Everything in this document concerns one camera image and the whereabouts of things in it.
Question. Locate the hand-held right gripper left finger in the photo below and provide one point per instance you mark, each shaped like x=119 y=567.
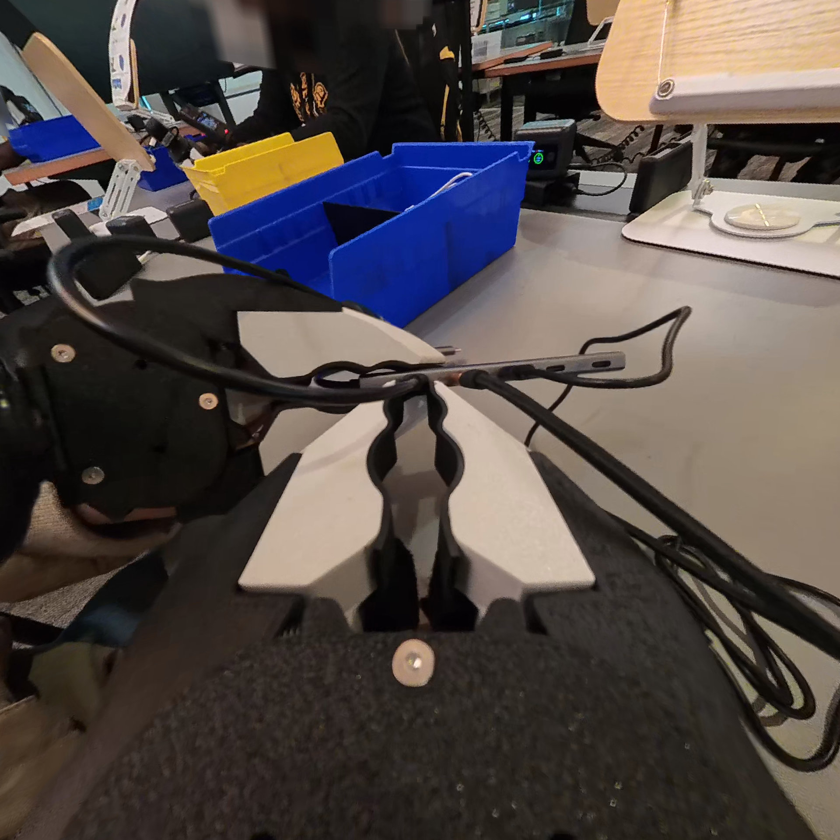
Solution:
x=315 y=512

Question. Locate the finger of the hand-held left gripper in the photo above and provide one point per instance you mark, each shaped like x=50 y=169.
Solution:
x=253 y=405
x=341 y=338

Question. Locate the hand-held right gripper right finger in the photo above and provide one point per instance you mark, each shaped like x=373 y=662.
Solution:
x=518 y=512

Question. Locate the grey desk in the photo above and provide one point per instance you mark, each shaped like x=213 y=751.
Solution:
x=722 y=459

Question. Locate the black blue-bin divider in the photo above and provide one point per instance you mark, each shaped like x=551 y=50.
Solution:
x=354 y=220

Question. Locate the black power adapter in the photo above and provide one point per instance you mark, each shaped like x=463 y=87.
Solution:
x=190 y=222
x=131 y=226

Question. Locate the yellow plastic bin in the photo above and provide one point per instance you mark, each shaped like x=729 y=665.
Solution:
x=262 y=170

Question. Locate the wooden board stand white base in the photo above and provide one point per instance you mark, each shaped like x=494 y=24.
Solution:
x=722 y=39

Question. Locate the black action camera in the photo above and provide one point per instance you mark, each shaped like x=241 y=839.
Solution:
x=544 y=151

